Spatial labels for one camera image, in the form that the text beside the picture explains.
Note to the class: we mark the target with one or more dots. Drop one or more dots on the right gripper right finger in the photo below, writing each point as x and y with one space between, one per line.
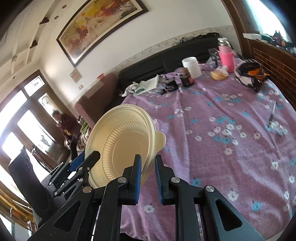
200 213

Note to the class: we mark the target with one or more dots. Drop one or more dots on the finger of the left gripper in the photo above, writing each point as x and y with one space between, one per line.
78 177
60 174

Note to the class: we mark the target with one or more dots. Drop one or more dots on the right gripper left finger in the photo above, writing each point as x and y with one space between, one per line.
94 214

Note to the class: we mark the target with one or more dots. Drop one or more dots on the seated person in red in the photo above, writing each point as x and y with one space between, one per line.
70 129

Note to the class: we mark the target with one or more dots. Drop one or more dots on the patterned cushion blanket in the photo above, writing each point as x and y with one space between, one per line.
85 133

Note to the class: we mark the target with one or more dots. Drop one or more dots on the brown armchair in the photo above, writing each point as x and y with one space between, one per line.
93 104

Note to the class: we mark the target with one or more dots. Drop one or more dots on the purple floral tablecloth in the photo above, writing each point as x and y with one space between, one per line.
217 134

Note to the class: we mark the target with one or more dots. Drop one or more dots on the white rag and paper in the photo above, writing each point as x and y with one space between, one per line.
139 88

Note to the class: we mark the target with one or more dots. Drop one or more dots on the black electronic device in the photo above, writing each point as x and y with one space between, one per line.
167 84

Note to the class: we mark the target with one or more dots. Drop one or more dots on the dark small jar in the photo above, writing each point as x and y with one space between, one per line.
186 78

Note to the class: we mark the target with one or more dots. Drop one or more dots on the silver pen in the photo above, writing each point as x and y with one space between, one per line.
272 114

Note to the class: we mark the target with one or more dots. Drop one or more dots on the bread in plastic bag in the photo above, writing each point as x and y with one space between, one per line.
219 74

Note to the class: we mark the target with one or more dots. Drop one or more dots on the black sofa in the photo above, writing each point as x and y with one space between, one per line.
168 60

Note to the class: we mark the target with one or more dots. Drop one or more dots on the white plastic jar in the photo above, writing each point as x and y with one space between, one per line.
192 65

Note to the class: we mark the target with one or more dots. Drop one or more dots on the pink knit-sleeved bottle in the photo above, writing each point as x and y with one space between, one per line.
226 54

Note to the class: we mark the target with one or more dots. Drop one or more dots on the framed horse painting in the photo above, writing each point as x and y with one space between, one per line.
93 22

